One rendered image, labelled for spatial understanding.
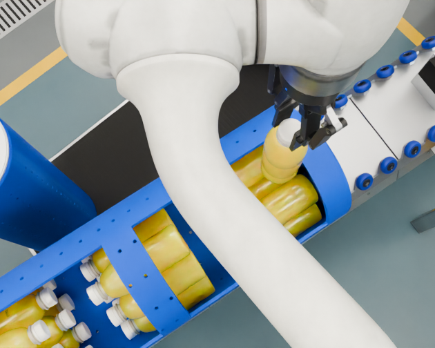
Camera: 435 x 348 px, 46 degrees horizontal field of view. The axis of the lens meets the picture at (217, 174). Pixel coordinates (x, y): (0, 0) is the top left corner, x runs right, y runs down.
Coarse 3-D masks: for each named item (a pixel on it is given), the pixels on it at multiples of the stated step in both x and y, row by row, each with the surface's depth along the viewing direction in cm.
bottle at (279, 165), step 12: (276, 132) 80; (264, 144) 85; (276, 144) 81; (264, 156) 88; (276, 156) 82; (288, 156) 81; (300, 156) 82; (264, 168) 93; (276, 168) 87; (288, 168) 86; (276, 180) 94; (288, 180) 95
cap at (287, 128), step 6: (288, 120) 78; (294, 120) 78; (282, 126) 78; (288, 126) 78; (294, 126) 78; (282, 132) 78; (288, 132) 78; (294, 132) 78; (282, 138) 78; (288, 138) 78; (288, 144) 79
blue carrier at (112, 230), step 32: (256, 128) 105; (320, 160) 100; (160, 192) 101; (320, 192) 100; (96, 224) 101; (128, 224) 98; (320, 224) 108; (64, 256) 97; (128, 256) 95; (0, 288) 98; (32, 288) 95; (64, 288) 118; (128, 288) 94; (160, 288) 95; (224, 288) 111; (96, 320) 118; (160, 320) 97
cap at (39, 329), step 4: (40, 320) 99; (36, 324) 98; (40, 324) 98; (44, 324) 100; (32, 328) 97; (36, 328) 97; (40, 328) 97; (44, 328) 99; (36, 332) 97; (40, 332) 97; (44, 332) 97; (48, 332) 99; (36, 336) 97; (40, 336) 97; (44, 336) 97; (48, 336) 98; (40, 340) 97; (44, 340) 98
